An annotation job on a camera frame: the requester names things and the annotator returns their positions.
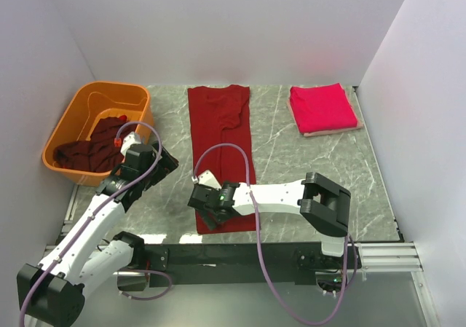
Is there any orange plastic bin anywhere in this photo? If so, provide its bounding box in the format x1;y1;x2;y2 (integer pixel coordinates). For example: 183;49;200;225
42;82;154;186

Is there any folded hot pink t-shirt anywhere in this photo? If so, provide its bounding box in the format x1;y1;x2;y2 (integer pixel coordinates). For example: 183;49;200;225
289;82;358;134

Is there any black base crossbar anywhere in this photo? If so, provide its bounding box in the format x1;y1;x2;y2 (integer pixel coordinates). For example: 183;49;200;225
138;242;343;285

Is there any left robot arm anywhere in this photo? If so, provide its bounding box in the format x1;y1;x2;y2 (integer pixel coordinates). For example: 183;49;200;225
17;133;178;326

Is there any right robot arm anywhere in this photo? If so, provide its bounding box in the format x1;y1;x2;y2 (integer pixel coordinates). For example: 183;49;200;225
188;170;351;268

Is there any maroon t-shirt in bin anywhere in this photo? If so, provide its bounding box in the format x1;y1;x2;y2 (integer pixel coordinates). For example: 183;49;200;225
53;117;127;173

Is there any aluminium extrusion rail frame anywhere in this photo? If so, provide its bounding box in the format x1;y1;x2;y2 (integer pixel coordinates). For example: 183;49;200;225
20;184;441;327

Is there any dark red t-shirt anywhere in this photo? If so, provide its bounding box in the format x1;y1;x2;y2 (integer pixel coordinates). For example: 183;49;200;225
187;84;258;235

